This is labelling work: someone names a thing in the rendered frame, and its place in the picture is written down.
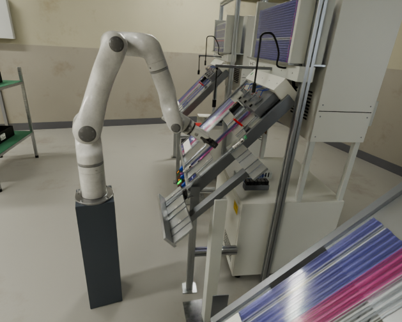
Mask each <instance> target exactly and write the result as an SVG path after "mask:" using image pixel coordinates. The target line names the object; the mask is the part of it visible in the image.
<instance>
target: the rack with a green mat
mask: <svg viewBox="0 0 402 322"><path fill-rule="evenodd" d="M17 70H18V74H19V79H20V80H3V82H0V90H3V89H7V88H11V87H14V86H18V85H21V89H22V95H23V99H24V105H25V108H26V114H27V120H28V123H29V129H30V131H14V133H15V135H14V136H12V137H11V138H9V139H7V140H6V141H4V142H2V143H1V144H0V158H3V155H4V154H5V153H7V152H8V151H10V150H11V149H12V148H14V147H16V145H18V144H20V143H21V142H22V141H24V140H25V139H27V138H28V137H29V136H31V139H32V143H33V149H34V153H35V158H38V157H39V156H38V150H37V147H36V141H35V135H34V131H33V125H32V121H31V115H30V111H29V105H28V101H27V95H26V89H25V85H24V79H23V76H22V70H21V67H17ZM0 192H2V188H1V184H0Z"/></svg>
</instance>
